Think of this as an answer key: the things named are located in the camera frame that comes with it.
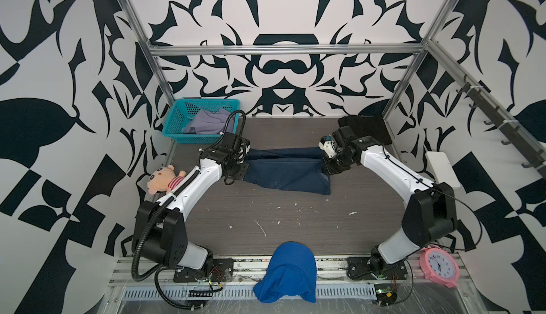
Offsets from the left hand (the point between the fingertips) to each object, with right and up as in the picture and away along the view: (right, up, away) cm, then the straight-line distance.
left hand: (240, 164), depth 86 cm
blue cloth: (+19, -32, -16) cm, 41 cm away
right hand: (+34, -1, 0) cm, 34 cm away
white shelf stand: (+71, 0, -12) cm, 72 cm away
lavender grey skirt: (-19, +18, +20) cm, 33 cm away
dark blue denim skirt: (+24, -1, -3) cm, 24 cm away
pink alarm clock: (+70, -33, -13) cm, 78 cm away
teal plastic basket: (-36, +26, +29) cm, 53 cm away
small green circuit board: (+50, -41, -14) cm, 66 cm away
